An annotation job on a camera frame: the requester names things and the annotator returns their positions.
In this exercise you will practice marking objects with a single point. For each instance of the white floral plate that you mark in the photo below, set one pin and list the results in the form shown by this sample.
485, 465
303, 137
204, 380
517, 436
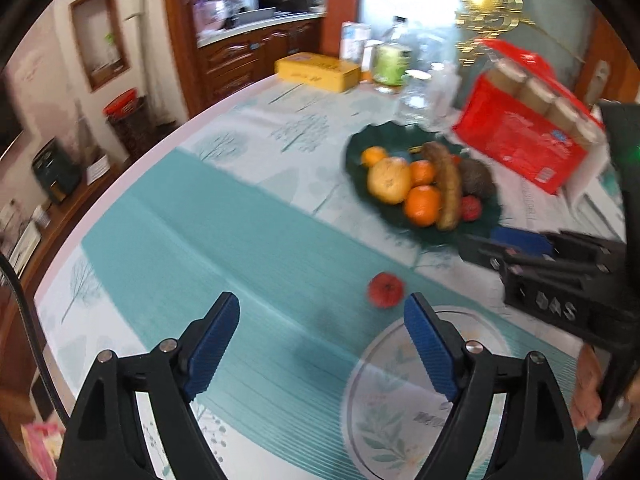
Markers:
400, 400

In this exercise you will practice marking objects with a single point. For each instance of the large clear plastic bottle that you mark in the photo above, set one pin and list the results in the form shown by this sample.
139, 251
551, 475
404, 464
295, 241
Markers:
412, 65

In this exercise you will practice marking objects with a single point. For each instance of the dark avocado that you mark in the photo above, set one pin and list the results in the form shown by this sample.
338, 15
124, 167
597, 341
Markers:
477, 177

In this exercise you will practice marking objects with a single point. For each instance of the white paper card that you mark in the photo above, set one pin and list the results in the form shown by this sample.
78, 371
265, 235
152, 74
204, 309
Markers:
98, 169

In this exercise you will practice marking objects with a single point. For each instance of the red cardboard box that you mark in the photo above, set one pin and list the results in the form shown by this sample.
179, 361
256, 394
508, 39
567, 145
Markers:
510, 125

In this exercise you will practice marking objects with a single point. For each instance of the brown wooden cabinet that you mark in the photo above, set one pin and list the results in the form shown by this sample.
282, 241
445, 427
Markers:
250, 55

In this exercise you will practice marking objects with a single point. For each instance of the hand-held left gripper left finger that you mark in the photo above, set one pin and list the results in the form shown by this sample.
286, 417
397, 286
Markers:
212, 350

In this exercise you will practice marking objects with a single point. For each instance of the small tangerine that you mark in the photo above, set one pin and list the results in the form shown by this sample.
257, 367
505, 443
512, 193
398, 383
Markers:
424, 172

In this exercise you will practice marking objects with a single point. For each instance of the person's right hand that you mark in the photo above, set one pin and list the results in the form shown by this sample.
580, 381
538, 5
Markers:
587, 385

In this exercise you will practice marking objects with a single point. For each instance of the gold wall ornament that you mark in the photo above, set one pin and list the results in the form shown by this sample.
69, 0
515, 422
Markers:
487, 0

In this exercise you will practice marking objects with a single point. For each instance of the white carton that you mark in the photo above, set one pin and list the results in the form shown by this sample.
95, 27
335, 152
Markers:
355, 40

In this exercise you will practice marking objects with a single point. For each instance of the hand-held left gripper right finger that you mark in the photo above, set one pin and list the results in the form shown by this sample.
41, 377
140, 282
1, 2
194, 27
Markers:
430, 350

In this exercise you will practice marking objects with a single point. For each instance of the dark green appliance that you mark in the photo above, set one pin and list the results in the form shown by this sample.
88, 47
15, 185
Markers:
55, 172

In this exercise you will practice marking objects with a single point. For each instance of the white plastic container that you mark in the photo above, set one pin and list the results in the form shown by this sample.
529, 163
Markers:
595, 185

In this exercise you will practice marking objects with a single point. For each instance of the large orange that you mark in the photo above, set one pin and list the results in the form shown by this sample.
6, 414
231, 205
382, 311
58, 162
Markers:
422, 205

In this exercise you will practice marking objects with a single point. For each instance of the dark green wavy plate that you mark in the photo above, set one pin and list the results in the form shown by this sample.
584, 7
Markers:
360, 150

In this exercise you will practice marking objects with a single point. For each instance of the round yellow fruit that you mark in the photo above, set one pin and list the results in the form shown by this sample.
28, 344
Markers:
389, 180

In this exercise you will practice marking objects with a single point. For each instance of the wooden framed wall niche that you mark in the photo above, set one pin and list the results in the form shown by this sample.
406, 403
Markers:
97, 35

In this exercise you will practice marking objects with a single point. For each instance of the red bumpy lychee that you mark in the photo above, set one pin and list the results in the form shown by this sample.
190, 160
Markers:
471, 208

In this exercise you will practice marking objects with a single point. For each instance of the basket with red lid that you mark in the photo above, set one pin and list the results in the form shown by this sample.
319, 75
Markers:
127, 120

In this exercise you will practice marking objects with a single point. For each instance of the yellow rectangular box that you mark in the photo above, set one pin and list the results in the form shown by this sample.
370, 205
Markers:
315, 70

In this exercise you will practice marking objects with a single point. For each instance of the pink patterned packet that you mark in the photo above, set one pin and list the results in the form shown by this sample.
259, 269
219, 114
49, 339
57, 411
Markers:
42, 452

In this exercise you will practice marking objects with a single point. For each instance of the overripe brown banana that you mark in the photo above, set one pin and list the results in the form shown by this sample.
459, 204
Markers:
447, 185

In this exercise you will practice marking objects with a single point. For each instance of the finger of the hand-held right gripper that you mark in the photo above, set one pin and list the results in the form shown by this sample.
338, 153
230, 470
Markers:
480, 252
520, 240

